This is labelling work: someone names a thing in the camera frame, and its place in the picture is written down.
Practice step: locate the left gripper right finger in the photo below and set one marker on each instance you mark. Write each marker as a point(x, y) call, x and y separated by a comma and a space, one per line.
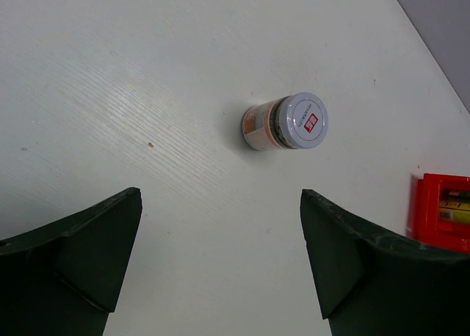
point(372, 281)

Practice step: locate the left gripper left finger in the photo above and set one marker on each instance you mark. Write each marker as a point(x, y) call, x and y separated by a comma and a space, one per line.
point(65, 278)

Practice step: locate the brown cap yellow label bottle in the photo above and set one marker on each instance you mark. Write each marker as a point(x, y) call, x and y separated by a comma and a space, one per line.
point(454, 206)

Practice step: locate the red plastic divided tray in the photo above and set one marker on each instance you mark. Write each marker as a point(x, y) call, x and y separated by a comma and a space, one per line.
point(424, 224)

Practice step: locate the white lid spice jar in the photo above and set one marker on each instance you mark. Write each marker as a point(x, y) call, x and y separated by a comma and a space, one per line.
point(295, 122)

